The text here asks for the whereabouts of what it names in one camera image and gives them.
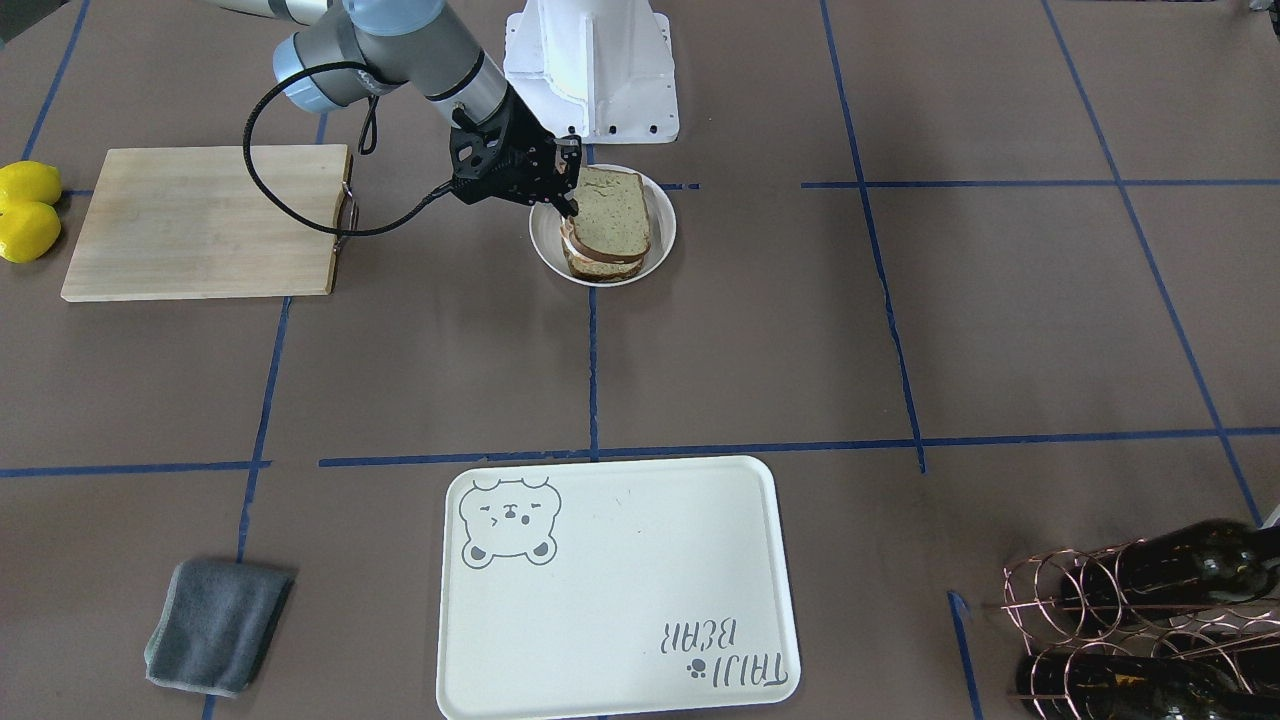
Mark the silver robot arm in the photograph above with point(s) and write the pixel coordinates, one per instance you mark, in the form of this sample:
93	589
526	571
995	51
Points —
347	51

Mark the bread slice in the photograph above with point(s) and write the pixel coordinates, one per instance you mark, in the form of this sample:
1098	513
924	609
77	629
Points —
613	223
589	270

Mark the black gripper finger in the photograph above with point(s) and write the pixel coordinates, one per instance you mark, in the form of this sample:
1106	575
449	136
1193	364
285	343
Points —
566	206

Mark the wooden cutting board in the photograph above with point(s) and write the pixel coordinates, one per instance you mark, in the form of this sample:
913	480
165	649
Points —
188	223

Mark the dark wine bottle lower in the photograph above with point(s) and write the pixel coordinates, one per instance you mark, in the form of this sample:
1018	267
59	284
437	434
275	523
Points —
1097	681

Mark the white round plate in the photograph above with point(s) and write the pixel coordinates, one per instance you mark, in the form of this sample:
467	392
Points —
545	232

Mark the grey folded cloth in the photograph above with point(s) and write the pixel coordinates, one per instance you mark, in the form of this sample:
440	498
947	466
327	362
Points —
218	620

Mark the copper wire bottle rack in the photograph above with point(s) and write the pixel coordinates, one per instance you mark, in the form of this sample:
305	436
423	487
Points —
1181	626

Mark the dark wine bottle upper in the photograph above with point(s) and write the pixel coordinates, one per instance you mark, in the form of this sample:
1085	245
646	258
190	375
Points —
1211	563

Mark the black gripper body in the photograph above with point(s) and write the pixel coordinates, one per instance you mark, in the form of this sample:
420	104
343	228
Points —
526	139

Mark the yellow lemon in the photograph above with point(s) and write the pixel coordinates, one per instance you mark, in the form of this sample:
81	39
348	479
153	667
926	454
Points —
29	181
28	230

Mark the dark wine bottle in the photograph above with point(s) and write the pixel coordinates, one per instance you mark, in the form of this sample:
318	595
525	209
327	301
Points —
1211	563
1097	681

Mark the cream bear tray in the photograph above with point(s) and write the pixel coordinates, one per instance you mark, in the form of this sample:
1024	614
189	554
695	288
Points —
614	588

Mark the yellow lemon lower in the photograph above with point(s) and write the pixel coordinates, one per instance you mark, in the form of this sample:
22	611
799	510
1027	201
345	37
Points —
28	230

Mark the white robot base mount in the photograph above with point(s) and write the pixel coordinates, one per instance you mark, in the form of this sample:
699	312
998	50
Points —
601	70

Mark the yellow lemon upper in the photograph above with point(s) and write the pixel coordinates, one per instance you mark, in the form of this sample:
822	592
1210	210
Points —
29	181

